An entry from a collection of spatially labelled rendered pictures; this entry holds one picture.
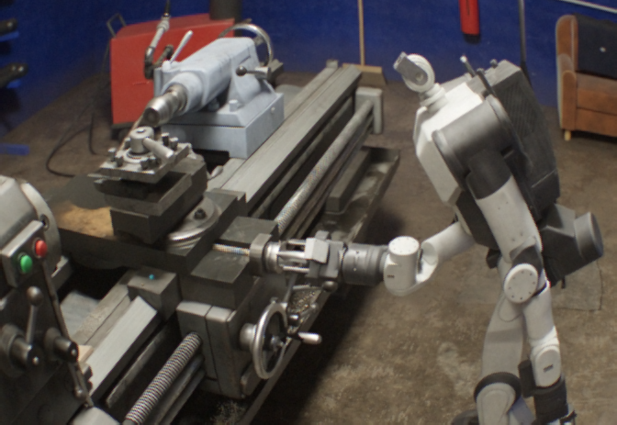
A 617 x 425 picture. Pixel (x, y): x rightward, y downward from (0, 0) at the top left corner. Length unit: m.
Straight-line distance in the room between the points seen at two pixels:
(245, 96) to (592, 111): 3.17
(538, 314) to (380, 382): 1.42
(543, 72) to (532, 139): 4.33
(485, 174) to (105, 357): 0.86
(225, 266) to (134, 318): 0.28
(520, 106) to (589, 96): 3.61
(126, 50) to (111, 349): 3.41
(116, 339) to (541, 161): 0.99
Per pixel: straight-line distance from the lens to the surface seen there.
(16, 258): 1.13
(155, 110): 2.09
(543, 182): 1.47
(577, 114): 5.08
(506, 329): 1.63
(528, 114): 1.44
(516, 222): 1.31
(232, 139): 2.40
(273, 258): 1.78
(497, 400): 1.76
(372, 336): 2.99
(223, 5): 4.75
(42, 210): 1.49
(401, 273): 1.64
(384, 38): 5.88
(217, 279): 1.73
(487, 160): 1.27
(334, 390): 2.70
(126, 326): 1.64
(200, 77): 2.26
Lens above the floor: 1.78
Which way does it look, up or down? 25 degrees down
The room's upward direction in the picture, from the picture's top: 2 degrees counter-clockwise
